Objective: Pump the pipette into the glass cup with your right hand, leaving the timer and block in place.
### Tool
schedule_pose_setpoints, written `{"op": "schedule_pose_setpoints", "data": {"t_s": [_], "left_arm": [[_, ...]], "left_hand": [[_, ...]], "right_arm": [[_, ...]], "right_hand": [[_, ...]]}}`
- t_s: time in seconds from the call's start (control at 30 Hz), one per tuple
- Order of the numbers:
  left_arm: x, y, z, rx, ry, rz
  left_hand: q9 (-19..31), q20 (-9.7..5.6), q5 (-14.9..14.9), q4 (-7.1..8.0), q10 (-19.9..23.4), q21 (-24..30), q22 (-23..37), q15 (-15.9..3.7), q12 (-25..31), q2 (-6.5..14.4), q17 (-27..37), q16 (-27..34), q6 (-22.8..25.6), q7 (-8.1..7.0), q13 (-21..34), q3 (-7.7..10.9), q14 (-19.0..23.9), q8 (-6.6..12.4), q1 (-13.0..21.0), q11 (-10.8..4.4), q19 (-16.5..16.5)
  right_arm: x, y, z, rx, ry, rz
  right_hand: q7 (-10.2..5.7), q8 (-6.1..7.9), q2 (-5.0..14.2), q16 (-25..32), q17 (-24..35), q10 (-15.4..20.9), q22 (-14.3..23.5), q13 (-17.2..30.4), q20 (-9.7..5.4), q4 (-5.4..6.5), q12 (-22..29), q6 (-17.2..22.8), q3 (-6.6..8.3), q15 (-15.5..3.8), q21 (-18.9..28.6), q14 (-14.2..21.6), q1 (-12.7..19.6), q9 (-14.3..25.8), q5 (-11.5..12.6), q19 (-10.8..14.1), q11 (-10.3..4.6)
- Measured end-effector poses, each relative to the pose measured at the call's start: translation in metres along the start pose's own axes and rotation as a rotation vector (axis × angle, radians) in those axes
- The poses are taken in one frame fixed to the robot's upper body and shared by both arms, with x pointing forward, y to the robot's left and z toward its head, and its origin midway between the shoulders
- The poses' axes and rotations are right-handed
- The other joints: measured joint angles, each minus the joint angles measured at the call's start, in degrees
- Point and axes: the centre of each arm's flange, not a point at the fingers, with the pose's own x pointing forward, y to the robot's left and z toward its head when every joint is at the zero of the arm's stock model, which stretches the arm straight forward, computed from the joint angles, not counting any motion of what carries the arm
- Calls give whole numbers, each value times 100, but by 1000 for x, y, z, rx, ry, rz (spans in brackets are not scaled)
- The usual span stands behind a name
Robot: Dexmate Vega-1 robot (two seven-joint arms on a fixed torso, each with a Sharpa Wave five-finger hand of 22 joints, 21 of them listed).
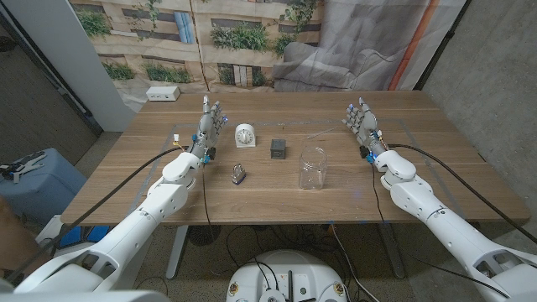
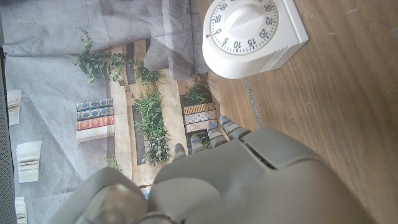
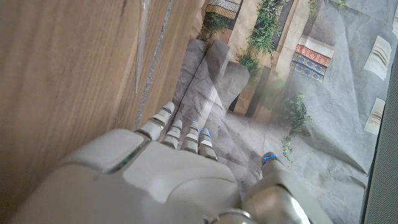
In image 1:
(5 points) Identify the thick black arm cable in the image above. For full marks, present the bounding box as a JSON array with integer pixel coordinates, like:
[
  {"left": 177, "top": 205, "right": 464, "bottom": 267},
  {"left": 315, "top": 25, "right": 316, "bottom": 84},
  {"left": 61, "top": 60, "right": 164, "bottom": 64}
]
[
  {"left": 6, "top": 145, "right": 190, "bottom": 284},
  {"left": 386, "top": 143, "right": 537, "bottom": 245}
]

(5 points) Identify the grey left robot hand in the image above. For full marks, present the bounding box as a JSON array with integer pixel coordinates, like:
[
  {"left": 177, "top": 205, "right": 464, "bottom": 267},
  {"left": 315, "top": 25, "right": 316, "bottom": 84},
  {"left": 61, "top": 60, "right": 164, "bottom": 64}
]
[{"left": 189, "top": 95, "right": 229, "bottom": 164}]

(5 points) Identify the white power strip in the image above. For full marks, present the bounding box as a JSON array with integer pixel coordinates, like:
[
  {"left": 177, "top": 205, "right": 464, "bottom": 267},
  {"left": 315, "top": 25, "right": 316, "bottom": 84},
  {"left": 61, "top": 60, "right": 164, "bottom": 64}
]
[{"left": 145, "top": 86, "right": 181, "bottom": 102}]

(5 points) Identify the white kitchen timer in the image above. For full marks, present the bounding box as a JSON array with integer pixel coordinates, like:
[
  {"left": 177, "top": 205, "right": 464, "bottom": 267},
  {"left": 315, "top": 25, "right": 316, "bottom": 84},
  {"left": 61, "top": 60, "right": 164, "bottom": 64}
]
[{"left": 234, "top": 122, "right": 256, "bottom": 148}]

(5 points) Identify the black round floor base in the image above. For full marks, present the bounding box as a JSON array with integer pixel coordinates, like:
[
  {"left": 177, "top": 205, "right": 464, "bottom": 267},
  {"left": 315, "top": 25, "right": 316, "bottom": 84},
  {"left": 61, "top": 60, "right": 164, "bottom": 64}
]
[{"left": 187, "top": 225, "right": 222, "bottom": 247}]

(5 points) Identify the white table leg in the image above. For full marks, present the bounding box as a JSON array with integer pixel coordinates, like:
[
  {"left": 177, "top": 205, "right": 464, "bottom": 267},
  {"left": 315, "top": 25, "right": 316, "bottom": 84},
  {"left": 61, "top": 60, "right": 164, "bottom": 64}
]
[{"left": 165, "top": 225, "right": 190, "bottom": 280}]

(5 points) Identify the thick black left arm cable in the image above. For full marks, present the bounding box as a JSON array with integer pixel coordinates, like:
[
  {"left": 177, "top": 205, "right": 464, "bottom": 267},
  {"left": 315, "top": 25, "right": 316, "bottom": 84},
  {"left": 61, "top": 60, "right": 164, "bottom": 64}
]
[{"left": 6, "top": 145, "right": 190, "bottom": 284}]

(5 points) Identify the thin black left wrist wire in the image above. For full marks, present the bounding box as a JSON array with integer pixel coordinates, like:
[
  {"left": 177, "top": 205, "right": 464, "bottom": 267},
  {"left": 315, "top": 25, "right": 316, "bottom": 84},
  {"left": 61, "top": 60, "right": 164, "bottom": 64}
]
[{"left": 201, "top": 164, "right": 211, "bottom": 228}]

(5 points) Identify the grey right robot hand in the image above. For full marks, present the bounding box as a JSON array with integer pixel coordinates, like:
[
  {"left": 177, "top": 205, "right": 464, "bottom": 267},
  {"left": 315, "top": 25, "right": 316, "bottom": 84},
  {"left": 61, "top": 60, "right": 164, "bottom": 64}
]
[{"left": 341, "top": 96, "right": 389, "bottom": 164}]

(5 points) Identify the blue box under table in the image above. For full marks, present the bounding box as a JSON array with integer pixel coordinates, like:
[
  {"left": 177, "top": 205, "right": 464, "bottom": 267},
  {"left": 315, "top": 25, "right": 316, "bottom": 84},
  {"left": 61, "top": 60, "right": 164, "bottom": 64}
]
[{"left": 58, "top": 225, "right": 111, "bottom": 248}]

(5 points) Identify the dark grey block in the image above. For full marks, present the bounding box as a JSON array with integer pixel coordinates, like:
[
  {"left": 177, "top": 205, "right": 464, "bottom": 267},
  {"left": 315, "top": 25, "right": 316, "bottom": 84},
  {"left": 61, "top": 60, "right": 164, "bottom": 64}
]
[{"left": 269, "top": 138, "right": 287, "bottom": 160}]

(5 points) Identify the blue hard case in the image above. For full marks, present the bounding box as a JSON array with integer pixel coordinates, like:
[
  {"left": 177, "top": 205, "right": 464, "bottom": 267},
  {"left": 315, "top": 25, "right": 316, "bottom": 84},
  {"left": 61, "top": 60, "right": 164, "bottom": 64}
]
[{"left": 0, "top": 147, "right": 88, "bottom": 226}]

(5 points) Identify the thin black wrist wire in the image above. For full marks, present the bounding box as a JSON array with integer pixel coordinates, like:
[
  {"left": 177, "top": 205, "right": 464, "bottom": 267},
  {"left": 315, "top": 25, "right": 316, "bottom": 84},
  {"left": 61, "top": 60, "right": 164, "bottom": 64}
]
[
  {"left": 371, "top": 162, "right": 511, "bottom": 299},
  {"left": 201, "top": 164, "right": 211, "bottom": 228}
]

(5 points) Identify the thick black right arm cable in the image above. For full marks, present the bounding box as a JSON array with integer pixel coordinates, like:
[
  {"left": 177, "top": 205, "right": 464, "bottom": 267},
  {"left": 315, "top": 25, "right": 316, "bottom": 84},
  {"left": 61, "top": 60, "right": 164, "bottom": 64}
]
[{"left": 386, "top": 143, "right": 537, "bottom": 245}]

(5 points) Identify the thin black right wrist wire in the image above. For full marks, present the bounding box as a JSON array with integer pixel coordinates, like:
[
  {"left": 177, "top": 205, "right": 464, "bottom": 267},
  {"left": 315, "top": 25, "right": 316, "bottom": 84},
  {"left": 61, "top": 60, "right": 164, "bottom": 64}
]
[{"left": 371, "top": 162, "right": 511, "bottom": 299}]

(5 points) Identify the black and white hand tool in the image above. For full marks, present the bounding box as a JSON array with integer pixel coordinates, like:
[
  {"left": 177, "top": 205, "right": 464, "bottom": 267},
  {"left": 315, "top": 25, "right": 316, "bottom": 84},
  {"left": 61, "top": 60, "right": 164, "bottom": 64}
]
[{"left": 0, "top": 150, "right": 48, "bottom": 185}]

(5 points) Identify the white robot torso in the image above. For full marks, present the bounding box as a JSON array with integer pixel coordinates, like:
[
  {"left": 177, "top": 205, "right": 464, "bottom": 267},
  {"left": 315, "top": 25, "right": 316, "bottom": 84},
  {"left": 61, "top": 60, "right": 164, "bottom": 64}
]
[{"left": 226, "top": 250, "right": 348, "bottom": 302}]

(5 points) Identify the grey table leg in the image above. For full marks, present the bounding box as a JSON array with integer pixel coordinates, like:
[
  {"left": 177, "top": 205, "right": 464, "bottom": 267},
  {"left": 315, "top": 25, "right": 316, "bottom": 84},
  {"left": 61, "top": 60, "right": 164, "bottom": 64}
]
[{"left": 377, "top": 221, "right": 406, "bottom": 280}]

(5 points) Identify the white floor cable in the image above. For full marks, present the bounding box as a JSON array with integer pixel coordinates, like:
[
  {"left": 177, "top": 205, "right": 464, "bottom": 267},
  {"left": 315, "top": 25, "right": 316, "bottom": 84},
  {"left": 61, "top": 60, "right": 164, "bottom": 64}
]
[{"left": 330, "top": 224, "right": 371, "bottom": 302}]

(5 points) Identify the printed fabric backdrop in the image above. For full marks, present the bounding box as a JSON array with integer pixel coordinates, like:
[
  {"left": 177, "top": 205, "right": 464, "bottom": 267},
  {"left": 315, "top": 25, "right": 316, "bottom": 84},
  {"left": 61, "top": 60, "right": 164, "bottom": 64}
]
[{"left": 69, "top": 0, "right": 467, "bottom": 112}]

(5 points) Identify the clear glass cup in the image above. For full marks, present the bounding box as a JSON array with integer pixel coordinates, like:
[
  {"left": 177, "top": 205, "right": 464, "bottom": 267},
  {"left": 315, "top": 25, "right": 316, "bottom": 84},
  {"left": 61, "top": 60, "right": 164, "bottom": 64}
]
[{"left": 298, "top": 145, "right": 328, "bottom": 190}]

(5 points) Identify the black backdrop frame pole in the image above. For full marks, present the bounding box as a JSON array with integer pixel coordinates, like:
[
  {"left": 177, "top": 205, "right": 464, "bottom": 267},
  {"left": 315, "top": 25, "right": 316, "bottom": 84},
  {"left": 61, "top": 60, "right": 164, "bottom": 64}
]
[{"left": 414, "top": 0, "right": 472, "bottom": 91}]

